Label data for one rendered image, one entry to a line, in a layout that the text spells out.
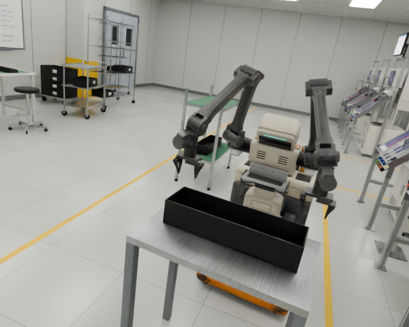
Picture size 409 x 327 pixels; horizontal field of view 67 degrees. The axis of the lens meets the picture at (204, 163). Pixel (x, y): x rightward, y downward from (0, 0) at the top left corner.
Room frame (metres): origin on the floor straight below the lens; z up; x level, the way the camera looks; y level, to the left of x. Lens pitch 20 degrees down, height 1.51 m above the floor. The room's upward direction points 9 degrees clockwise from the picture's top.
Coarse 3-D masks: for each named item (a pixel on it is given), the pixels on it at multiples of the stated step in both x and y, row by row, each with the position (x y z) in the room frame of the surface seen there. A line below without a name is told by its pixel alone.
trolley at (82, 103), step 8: (64, 64) 5.71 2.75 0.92; (72, 64) 5.97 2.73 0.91; (80, 64) 6.20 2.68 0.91; (64, 72) 5.64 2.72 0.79; (88, 72) 5.62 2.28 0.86; (104, 72) 6.37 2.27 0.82; (64, 80) 5.64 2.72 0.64; (104, 80) 6.37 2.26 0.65; (64, 88) 5.64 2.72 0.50; (80, 88) 5.60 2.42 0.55; (88, 88) 5.60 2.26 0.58; (104, 88) 6.37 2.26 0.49; (64, 96) 5.64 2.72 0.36; (104, 96) 6.37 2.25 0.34; (64, 104) 5.62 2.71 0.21; (72, 104) 5.71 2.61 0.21; (80, 104) 5.81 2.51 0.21; (88, 104) 5.92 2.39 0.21; (96, 104) 5.95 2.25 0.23; (104, 104) 6.38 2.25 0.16; (64, 112) 5.62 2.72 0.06
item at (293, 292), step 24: (144, 240) 1.01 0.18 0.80; (168, 240) 1.03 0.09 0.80; (192, 240) 1.06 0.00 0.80; (312, 240) 1.20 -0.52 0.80; (192, 264) 0.92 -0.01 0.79; (216, 264) 0.93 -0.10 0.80; (240, 264) 0.95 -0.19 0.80; (264, 264) 0.97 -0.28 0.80; (312, 264) 1.02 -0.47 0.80; (168, 288) 1.40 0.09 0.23; (240, 288) 0.85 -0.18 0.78; (264, 288) 0.85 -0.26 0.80; (288, 288) 0.86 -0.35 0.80; (312, 288) 0.88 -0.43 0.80; (168, 312) 1.39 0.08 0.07
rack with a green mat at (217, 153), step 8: (184, 96) 3.42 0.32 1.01; (208, 96) 4.19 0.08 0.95; (240, 96) 4.13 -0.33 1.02; (184, 104) 3.42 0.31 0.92; (192, 104) 3.39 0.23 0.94; (200, 104) 3.41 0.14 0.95; (232, 104) 3.77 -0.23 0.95; (184, 112) 3.42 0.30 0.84; (184, 120) 3.44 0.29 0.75; (216, 136) 3.30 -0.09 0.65; (216, 144) 3.30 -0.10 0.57; (224, 144) 4.11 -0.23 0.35; (216, 152) 3.67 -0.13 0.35; (224, 152) 3.72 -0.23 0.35; (208, 160) 3.34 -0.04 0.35; (216, 160) 3.39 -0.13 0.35; (176, 176) 3.42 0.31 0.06; (208, 184) 3.30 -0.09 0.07
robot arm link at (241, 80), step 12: (240, 72) 1.51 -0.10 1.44; (228, 84) 1.45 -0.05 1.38; (240, 84) 1.46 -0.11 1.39; (252, 84) 1.49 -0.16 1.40; (216, 96) 1.40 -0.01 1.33; (228, 96) 1.40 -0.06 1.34; (204, 108) 1.34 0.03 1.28; (216, 108) 1.36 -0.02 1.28; (192, 120) 1.29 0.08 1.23; (204, 120) 1.29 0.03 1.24
